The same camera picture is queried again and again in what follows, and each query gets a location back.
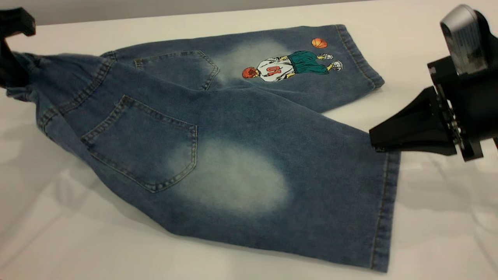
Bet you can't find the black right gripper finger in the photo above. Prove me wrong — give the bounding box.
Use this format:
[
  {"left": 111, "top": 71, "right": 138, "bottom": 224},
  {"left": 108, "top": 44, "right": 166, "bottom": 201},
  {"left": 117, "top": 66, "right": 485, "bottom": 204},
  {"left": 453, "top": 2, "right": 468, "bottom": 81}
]
[{"left": 369, "top": 86, "right": 458, "bottom": 156}]

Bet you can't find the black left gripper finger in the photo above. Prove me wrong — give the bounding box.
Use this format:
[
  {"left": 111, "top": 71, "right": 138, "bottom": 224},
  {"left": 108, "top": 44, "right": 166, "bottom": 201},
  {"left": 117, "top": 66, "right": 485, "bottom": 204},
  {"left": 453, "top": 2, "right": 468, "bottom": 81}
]
[{"left": 0, "top": 39, "right": 30, "bottom": 89}]

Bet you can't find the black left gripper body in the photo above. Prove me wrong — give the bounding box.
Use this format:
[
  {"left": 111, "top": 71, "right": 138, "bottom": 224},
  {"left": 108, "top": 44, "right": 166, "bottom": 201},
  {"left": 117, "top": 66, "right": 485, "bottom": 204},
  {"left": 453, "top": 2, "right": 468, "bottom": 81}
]
[{"left": 0, "top": 8, "right": 36, "bottom": 39}]

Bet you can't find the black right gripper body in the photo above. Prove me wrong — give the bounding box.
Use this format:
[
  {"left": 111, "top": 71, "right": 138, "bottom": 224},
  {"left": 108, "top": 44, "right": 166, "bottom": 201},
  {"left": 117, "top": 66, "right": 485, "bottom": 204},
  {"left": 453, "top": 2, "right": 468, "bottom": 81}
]
[{"left": 427, "top": 56, "right": 498, "bottom": 162}]

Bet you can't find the blue denim shorts basketball print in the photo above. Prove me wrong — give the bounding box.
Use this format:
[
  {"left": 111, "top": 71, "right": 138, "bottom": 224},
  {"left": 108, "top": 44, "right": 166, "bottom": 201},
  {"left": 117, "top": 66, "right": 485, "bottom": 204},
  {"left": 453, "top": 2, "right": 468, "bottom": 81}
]
[{"left": 6, "top": 24, "right": 401, "bottom": 273}]

